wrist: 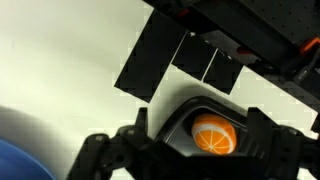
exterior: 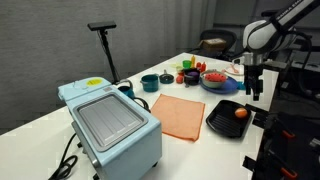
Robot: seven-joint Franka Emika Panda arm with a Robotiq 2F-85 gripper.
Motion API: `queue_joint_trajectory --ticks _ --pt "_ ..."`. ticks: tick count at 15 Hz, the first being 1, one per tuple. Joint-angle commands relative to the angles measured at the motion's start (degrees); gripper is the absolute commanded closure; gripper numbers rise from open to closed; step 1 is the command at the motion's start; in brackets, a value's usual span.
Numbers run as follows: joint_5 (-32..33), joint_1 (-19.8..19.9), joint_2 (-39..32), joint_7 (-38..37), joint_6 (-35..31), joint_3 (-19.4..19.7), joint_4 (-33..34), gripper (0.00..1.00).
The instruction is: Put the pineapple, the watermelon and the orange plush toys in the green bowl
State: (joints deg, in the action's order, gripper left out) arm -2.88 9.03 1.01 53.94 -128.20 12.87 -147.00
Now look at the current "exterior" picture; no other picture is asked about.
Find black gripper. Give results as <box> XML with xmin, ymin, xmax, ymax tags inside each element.
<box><xmin>244</xmin><ymin>64</ymin><xmax>264</xmax><ymax>102</ymax></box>

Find orange plush toy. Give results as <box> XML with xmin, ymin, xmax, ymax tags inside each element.
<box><xmin>234</xmin><ymin>107</ymin><xmax>249</xmax><ymax>119</ymax></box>

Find watermelon slice plush toy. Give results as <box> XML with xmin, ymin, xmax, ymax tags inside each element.
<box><xmin>203</xmin><ymin>72</ymin><xmax>228</xmax><ymax>83</ymax></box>

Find light green bowl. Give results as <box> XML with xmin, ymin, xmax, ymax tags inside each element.
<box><xmin>200</xmin><ymin>69</ymin><xmax>229</xmax><ymax>89</ymax></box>

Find blue plate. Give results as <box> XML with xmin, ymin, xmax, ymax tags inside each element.
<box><xmin>199</xmin><ymin>75</ymin><xmax>240</xmax><ymax>95</ymax></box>

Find white plate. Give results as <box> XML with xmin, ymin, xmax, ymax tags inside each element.
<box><xmin>223</xmin><ymin>63</ymin><xmax>246</xmax><ymax>77</ymax></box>

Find black tape patch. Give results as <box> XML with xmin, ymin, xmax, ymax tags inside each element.
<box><xmin>252</xmin><ymin>112</ymin><xmax>270</xmax><ymax>130</ymax></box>

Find black grill tray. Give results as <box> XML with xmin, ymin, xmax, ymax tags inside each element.
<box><xmin>205</xmin><ymin>99</ymin><xmax>253</xmax><ymax>139</ymax></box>

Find black office chair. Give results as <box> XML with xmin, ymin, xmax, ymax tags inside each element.
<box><xmin>198</xmin><ymin>28</ymin><xmax>238</xmax><ymax>56</ymax></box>

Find cardboard box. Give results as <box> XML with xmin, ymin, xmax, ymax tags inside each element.
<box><xmin>200</xmin><ymin>37</ymin><xmax>228</xmax><ymax>52</ymax></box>

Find black toy pot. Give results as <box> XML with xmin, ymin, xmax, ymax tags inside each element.
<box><xmin>183</xmin><ymin>67</ymin><xmax>201</xmax><ymax>86</ymax></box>

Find green translucent cup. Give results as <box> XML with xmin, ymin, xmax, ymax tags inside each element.
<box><xmin>182</xmin><ymin>59</ymin><xmax>193</xmax><ymax>70</ymax></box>

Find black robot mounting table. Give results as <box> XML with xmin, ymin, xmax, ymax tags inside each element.
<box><xmin>256</xmin><ymin>111</ymin><xmax>320</xmax><ymax>180</ymax></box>

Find orange cloth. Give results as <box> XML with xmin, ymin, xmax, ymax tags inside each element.
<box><xmin>150</xmin><ymin>93</ymin><xmax>206</xmax><ymax>143</ymax></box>

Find small black frying pan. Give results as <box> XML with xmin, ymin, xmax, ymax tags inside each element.
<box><xmin>158</xmin><ymin>69</ymin><xmax>175</xmax><ymax>85</ymax></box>

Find orange black toggle clamp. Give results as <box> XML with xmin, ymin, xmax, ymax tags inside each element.
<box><xmin>280</xmin><ymin>167</ymin><xmax>298</xmax><ymax>179</ymax></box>

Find grey curtain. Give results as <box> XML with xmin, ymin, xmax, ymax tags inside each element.
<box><xmin>143</xmin><ymin>0</ymin><xmax>218</xmax><ymax>64</ymax></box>

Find teal toy pot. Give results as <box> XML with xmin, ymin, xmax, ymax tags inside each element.
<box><xmin>139</xmin><ymin>73</ymin><xmax>160</xmax><ymax>93</ymax></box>

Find teal toy kettle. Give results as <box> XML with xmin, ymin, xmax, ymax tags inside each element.
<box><xmin>117</xmin><ymin>79</ymin><xmax>136</xmax><ymax>100</ymax></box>

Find light blue toaster oven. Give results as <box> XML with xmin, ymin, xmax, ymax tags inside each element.
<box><xmin>57</xmin><ymin>77</ymin><xmax>163</xmax><ymax>180</ymax></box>

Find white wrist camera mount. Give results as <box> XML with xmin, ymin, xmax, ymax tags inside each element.
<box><xmin>232</xmin><ymin>54</ymin><xmax>248</xmax><ymax>66</ymax></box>

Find black power cord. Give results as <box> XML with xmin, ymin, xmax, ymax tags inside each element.
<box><xmin>131</xmin><ymin>96</ymin><xmax>152</xmax><ymax>113</ymax></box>
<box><xmin>48</xmin><ymin>133</ymin><xmax>79</xmax><ymax>180</ymax></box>

